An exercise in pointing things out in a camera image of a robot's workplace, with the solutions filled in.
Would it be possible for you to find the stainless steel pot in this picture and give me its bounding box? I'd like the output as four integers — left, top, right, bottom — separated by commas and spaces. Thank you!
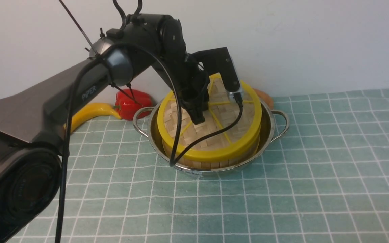
132, 101, 290, 179

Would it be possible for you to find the red bell pepper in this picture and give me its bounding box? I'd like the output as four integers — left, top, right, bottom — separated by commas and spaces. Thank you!
114, 89, 153, 120

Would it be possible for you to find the yellow woven bamboo steamer lid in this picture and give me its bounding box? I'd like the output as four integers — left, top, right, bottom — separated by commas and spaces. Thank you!
156, 73, 262, 163

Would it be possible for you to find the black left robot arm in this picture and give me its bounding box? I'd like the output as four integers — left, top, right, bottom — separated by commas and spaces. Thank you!
0, 14, 207, 243

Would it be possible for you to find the yellow plastic banana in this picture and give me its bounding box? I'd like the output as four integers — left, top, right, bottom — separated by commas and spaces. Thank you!
71, 103, 122, 133

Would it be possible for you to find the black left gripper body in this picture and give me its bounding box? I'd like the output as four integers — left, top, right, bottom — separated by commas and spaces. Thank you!
161, 54, 210, 125

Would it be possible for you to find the yellow bamboo steamer basket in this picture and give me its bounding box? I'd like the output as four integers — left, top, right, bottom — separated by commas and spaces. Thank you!
176, 135, 260, 170

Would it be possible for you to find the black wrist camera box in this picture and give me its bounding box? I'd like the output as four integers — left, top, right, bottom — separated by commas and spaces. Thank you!
191, 47, 243, 94

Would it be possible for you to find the green checkered tablecloth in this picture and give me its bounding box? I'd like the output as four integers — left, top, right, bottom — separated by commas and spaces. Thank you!
7, 88, 389, 243

